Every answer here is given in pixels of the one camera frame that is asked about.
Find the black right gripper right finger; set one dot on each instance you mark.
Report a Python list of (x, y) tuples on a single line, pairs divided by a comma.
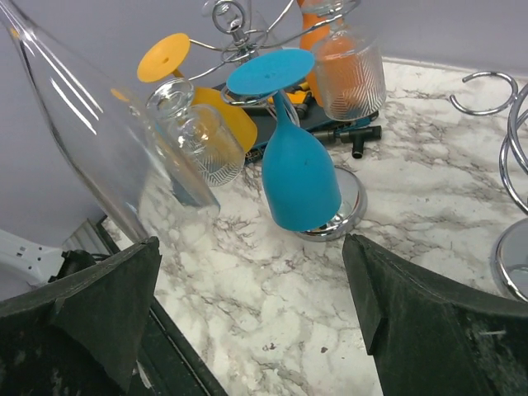
[(431, 335)]

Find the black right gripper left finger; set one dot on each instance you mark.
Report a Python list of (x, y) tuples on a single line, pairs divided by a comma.
[(80, 335)]

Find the blue plastic goblet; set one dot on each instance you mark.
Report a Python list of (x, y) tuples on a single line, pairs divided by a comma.
[(298, 175)]

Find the orange plastic goblet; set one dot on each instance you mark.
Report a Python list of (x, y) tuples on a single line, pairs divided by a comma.
[(337, 77)]

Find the clear patterned wine glass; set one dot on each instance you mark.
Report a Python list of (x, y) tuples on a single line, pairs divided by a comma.
[(373, 92)]

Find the chrome wine glass rack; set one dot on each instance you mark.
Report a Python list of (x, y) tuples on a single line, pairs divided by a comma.
[(508, 258), (234, 18)]

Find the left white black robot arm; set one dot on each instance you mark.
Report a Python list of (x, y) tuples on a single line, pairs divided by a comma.
[(35, 263)]

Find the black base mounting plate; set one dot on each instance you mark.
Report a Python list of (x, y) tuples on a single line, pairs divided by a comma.
[(167, 363)]

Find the black pipe fitting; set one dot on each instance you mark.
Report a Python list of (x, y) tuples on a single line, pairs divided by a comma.
[(357, 137)]

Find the aluminium rail frame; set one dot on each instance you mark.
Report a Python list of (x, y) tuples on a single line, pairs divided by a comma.
[(92, 237)]

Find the dark blue network switch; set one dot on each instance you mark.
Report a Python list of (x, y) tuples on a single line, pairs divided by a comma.
[(311, 116)]

